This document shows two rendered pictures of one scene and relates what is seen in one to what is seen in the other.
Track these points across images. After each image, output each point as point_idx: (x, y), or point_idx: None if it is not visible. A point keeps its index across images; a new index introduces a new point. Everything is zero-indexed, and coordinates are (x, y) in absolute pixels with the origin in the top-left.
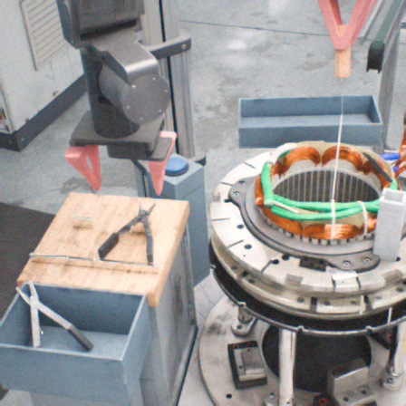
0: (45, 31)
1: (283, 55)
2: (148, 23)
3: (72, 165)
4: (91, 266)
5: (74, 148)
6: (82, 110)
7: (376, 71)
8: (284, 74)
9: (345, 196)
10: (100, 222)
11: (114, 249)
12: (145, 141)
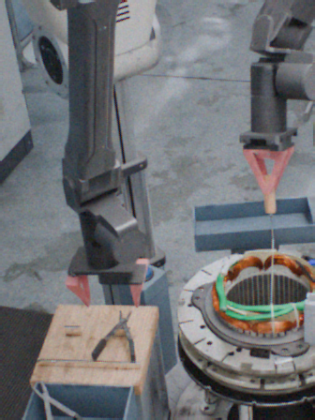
0: None
1: (232, 109)
2: None
3: (71, 291)
4: (87, 367)
5: (71, 277)
6: (17, 185)
7: None
8: (235, 130)
9: (286, 293)
10: (87, 329)
11: (102, 352)
12: (127, 271)
